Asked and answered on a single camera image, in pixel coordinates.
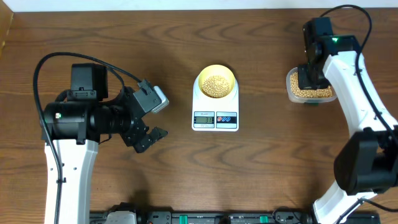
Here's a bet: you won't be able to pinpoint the clear plastic container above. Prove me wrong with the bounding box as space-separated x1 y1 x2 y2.
286 67 337 103

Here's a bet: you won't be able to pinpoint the soybeans in yellow bowl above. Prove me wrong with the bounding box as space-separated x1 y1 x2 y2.
202 75 231 98

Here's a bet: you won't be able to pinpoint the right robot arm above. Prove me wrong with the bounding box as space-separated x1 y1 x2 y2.
298 32 397 223

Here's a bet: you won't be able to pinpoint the yellow plastic bowl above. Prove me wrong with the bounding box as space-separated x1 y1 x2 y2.
198 65 236 98

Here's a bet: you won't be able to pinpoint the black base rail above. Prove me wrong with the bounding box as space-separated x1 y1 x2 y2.
89 202 381 224

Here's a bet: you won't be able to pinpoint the white digital kitchen scale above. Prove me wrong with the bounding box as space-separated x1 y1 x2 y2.
192 72 239 132

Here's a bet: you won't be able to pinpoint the left black cable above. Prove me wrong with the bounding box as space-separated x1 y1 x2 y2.
32 51 144 224

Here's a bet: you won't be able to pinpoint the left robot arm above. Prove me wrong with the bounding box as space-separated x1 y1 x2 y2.
42 63 169 223

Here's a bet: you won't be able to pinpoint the pile of soybeans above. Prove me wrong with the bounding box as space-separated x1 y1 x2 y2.
290 72 333 98

